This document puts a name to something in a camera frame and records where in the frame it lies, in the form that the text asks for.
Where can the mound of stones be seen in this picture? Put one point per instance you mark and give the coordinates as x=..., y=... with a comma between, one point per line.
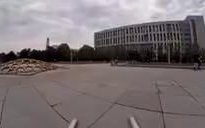
x=23, y=66

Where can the robot's own part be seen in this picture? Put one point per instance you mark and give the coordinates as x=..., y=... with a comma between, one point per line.
x=134, y=122
x=72, y=123

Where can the row of dark trees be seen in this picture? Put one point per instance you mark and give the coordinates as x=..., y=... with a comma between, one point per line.
x=56, y=53

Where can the large pale curved building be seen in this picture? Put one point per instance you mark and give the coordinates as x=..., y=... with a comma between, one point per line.
x=150, y=35

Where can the person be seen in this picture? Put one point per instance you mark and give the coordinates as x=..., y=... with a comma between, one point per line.
x=199, y=62

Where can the tower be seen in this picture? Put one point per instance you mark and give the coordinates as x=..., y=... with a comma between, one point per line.
x=47, y=42

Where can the grey stone slab plaza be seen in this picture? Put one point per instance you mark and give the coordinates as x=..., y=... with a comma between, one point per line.
x=103, y=86

